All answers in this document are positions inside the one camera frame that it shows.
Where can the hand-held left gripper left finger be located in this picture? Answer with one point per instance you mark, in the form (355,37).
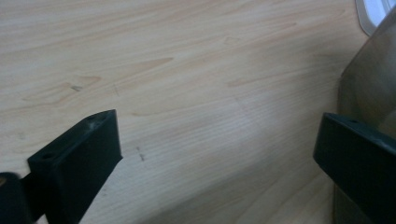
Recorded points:
(74,168)

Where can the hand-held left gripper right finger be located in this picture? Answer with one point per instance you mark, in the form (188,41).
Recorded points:
(358,165)

